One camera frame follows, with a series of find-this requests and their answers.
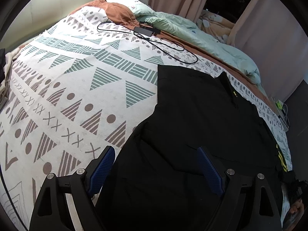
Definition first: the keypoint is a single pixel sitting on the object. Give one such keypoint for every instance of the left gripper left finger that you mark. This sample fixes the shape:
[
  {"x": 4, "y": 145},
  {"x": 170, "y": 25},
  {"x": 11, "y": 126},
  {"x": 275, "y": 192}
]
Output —
[{"x": 51, "y": 210}]

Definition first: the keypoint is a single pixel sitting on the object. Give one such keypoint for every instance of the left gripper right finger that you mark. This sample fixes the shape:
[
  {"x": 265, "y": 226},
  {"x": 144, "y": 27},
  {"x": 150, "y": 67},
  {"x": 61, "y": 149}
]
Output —
[{"x": 247, "y": 202}]

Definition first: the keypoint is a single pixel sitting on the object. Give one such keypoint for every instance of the black jacket yellow patch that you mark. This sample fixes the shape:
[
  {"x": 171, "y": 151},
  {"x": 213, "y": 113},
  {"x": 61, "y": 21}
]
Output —
[{"x": 155, "y": 182}]

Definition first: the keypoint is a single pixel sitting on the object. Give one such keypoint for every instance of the white bedside cabinet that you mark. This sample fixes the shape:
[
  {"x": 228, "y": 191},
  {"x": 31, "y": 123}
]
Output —
[{"x": 282, "y": 115}]

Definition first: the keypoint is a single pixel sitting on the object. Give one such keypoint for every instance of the green object on cabinet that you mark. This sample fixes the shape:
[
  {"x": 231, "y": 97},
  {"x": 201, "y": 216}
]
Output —
[{"x": 279, "y": 104}]

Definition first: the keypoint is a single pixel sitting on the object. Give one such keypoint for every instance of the patterned white bed sheet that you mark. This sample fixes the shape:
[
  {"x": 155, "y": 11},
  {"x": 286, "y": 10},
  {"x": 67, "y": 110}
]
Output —
[{"x": 87, "y": 82}]

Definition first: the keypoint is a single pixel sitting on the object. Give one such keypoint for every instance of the folded beige garment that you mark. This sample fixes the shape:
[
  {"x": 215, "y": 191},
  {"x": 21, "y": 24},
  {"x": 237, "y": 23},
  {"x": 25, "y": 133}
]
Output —
[{"x": 6, "y": 64}]

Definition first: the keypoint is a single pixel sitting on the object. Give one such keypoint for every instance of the right pink curtain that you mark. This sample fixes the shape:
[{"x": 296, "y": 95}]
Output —
[{"x": 271, "y": 36}]

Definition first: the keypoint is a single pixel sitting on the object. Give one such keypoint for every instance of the peach cartoon blanket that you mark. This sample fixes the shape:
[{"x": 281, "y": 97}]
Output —
[{"x": 215, "y": 25}]

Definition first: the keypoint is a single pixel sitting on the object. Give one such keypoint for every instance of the mint green duvet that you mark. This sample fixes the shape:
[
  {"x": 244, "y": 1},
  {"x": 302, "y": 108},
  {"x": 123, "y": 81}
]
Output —
[{"x": 189, "y": 32}]

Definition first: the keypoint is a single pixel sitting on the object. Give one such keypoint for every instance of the black power adapter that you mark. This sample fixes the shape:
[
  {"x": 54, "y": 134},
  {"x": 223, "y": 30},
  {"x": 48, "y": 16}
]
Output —
[{"x": 148, "y": 31}]

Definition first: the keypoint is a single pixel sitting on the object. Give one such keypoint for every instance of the orange brown cloth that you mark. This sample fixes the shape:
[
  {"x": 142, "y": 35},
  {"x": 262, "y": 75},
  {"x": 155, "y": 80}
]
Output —
[{"x": 117, "y": 13}]

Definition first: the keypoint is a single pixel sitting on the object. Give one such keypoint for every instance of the cream padded headboard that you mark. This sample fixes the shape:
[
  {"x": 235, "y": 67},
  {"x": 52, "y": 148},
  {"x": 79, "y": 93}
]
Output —
[{"x": 35, "y": 17}]

